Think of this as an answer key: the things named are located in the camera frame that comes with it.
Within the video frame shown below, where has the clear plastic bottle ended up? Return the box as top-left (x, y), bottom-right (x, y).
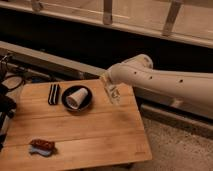
top-left (100, 74), bottom-right (120, 105)

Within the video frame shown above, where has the white paper cup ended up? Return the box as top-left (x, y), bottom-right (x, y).
top-left (66, 88), bottom-right (88, 109)

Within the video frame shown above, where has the black bowl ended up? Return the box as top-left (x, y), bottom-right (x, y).
top-left (61, 85), bottom-right (93, 112)

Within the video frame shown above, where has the wooden table board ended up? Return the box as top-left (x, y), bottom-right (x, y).
top-left (0, 79), bottom-right (152, 171)

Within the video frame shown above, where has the black and white striped block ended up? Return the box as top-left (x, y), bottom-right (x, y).
top-left (48, 84), bottom-right (60, 105)

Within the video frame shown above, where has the brown rectangular block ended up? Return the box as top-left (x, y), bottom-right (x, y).
top-left (30, 139), bottom-right (55, 150)

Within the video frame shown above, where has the blue sponge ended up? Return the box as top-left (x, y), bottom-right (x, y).
top-left (29, 146), bottom-right (52, 157)

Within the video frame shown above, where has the metal rail bracket middle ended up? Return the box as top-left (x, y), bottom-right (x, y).
top-left (102, 0), bottom-right (113, 25)

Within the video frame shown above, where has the metal rail bracket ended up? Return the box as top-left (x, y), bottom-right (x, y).
top-left (102, 0), bottom-right (113, 25)
top-left (162, 0), bottom-right (183, 36)

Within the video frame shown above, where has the black cables and equipment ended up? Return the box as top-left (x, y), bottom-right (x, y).
top-left (0, 53), bottom-right (26, 151)

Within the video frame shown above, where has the metal rail bracket right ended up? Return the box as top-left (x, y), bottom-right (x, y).
top-left (162, 0), bottom-right (183, 36)

